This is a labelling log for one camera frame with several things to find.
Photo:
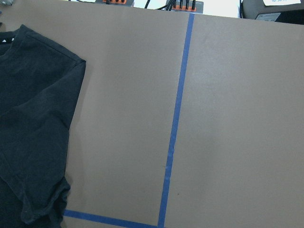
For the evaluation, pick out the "brown paper table cover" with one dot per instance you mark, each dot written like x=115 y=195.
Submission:
x=183 y=120

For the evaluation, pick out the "orange connector board near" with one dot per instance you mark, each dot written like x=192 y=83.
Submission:
x=193 y=6

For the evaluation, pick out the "black box with label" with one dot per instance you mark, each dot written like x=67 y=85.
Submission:
x=284 y=11

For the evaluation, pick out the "black graphic t-shirt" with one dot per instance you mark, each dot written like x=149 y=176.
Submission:
x=40 y=82

